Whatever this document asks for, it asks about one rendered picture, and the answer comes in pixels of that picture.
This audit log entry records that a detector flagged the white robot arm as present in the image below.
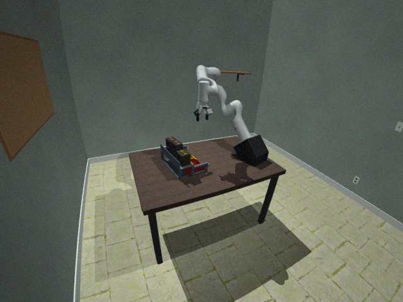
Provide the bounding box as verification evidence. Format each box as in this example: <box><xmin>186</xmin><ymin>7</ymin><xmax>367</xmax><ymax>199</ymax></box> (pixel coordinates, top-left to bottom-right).
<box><xmin>196</xmin><ymin>65</ymin><xmax>253</xmax><ymax>141</ymax></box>

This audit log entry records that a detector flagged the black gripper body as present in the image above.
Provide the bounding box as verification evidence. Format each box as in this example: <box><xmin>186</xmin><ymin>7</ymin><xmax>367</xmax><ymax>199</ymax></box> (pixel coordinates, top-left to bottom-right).
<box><xmin>196</xmin><ymin>101</ymin><xmax>209</xmax><ymax>115</ymax></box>

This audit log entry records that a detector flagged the red open bin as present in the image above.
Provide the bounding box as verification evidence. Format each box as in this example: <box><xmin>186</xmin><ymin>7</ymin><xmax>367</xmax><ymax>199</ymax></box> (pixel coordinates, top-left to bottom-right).
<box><xmin>184</xmin><ymin>159</ymin><xmax>204</xmax><ymax>175</ymax></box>

